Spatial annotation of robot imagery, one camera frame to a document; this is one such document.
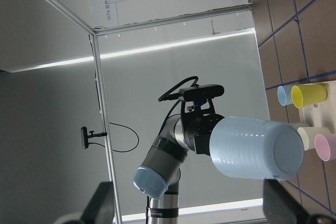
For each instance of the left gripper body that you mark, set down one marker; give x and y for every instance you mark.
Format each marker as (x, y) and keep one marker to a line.
(197, 130)

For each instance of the black mounted side camera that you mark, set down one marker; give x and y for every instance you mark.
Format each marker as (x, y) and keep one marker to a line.
(85, 136)

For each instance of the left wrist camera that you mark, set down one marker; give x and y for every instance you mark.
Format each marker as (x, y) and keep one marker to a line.
(208, 91)

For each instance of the grey plastic cup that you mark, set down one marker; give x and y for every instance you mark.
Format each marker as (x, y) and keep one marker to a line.
(298, 125)

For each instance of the light blue plastic cup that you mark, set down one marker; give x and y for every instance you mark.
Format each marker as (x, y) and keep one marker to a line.
(256, 149)

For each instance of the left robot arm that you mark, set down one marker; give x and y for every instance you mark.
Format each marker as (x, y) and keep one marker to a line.
(159, 174)

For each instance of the pink plastic cup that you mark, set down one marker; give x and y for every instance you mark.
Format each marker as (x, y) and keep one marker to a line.
(325, 146)

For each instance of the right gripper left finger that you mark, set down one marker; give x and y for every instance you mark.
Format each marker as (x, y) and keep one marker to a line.
(100, 208)

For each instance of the yellow plastic cup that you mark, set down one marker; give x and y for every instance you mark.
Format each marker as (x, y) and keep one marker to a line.
(308, 94)

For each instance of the cream plastic tray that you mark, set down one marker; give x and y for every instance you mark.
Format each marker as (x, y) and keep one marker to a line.
(321, 114)

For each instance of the pale green plastic cup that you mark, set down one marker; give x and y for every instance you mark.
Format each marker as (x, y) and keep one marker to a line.
(308, 135)

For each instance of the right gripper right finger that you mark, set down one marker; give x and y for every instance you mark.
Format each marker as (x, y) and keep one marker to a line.
(280, 207)

